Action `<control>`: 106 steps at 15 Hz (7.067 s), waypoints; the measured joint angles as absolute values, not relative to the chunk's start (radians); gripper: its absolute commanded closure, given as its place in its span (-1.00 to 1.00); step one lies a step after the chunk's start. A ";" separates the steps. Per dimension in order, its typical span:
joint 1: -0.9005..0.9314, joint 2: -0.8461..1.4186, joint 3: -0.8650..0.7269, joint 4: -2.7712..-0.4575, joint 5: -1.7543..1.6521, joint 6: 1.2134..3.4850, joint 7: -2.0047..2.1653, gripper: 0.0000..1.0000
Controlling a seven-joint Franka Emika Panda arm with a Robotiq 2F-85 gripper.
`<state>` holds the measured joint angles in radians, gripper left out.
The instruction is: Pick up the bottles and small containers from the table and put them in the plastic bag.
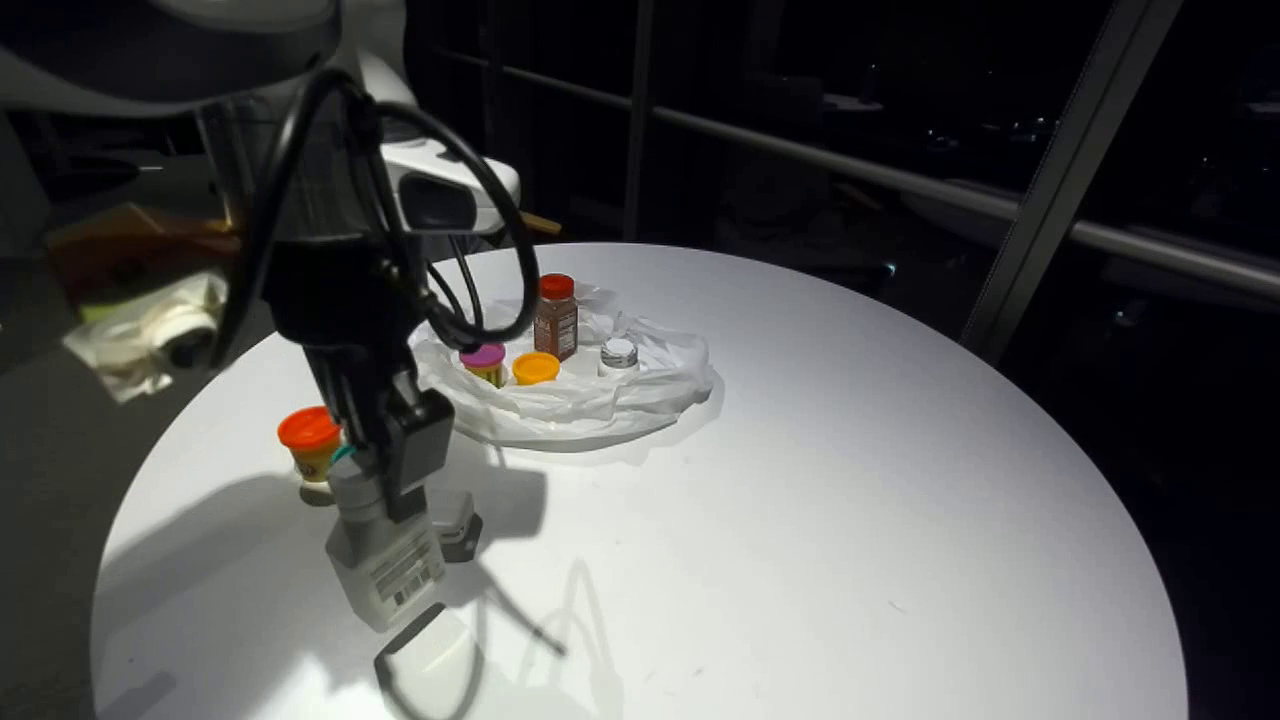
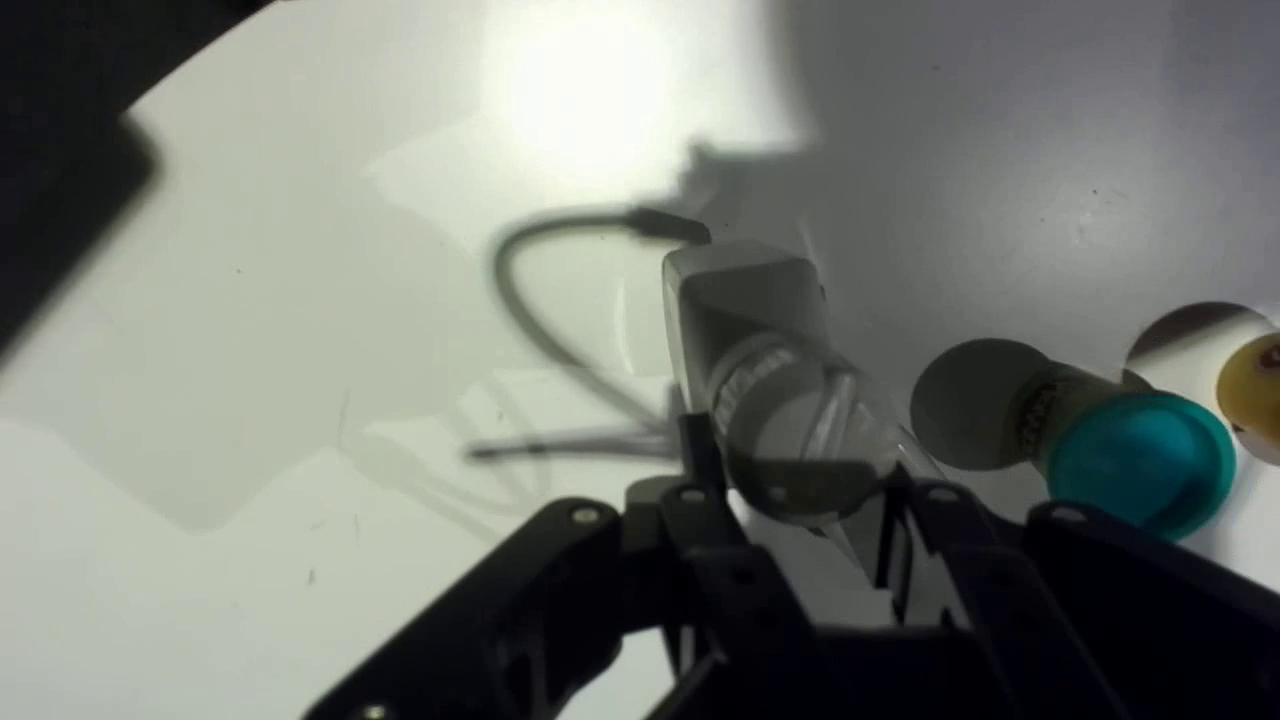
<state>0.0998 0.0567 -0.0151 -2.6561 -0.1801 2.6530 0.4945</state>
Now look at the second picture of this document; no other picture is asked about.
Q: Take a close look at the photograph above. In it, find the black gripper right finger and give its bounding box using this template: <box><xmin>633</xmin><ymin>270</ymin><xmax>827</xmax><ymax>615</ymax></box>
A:
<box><xmin>874</xmin><ymin>463</ymin><xmax>1280</xmax><ymax>720</ymax></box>

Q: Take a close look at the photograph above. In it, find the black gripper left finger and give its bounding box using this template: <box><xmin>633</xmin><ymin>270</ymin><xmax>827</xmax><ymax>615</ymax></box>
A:
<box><xmin>303</xmin><ymin>410</ymin><xmax>831</xmax><ymax>720</ymax></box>

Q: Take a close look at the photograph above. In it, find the clear bottle white cap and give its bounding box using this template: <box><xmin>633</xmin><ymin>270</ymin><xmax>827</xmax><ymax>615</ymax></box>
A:
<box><xmin>660</xmin><ymin>237</ymin><xmax>905</xmax><ymax>532</ymax></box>

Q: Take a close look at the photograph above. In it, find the teal-lid dough tub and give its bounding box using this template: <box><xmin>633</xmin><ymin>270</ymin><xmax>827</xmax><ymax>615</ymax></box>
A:
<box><xmin>1014</xmin><ymin>366</ymin><xmax>1243</xmax><ymax>544</ymax></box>

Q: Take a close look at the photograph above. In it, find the orange-lid dough tub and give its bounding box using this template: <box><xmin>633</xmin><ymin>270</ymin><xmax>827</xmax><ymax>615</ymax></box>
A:
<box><xmin>1213</xmin><ymin>329</ymin><xmax>1280</xmax><ymax>468</ymax></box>

